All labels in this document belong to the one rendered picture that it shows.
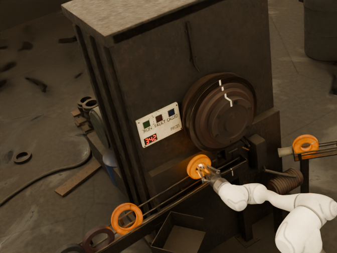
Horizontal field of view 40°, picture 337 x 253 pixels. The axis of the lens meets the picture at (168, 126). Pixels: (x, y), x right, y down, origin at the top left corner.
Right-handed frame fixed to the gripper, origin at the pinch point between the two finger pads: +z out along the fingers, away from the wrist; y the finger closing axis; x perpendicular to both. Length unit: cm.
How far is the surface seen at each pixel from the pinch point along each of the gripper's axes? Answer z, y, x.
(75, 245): 0, -83, -9
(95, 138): 155, -20, -68
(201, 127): -4.3, 3.2, 29.1
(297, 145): -15, 63, -12
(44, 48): 459, 18, -109
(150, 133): 11.7, -20.7, 28.4
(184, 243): -26.0, -30.1, -22.9
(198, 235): -26.8, -21.4, -22.3
